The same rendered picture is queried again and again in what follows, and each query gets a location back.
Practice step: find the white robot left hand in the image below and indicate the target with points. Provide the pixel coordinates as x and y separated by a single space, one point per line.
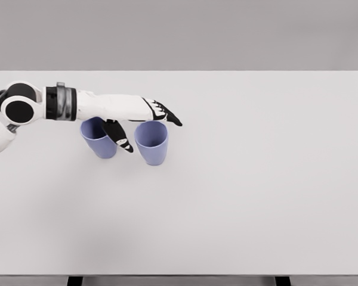
128 108

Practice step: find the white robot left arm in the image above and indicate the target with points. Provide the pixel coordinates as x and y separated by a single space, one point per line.
59 102

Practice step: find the lavender blue cup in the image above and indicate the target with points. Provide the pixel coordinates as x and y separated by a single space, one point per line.
153 146
99 146

